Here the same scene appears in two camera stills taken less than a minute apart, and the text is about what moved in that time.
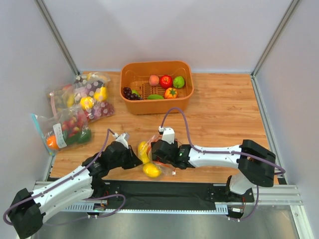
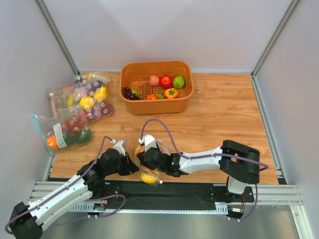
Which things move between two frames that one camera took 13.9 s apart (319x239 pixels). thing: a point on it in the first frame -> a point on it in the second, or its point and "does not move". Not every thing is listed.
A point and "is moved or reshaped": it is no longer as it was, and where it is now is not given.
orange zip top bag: x=166 y=170 is moved or reshaped
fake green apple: x=178 y=81 does not move
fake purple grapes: x=127 y=93 does not move
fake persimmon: x=170 y=93 does not move
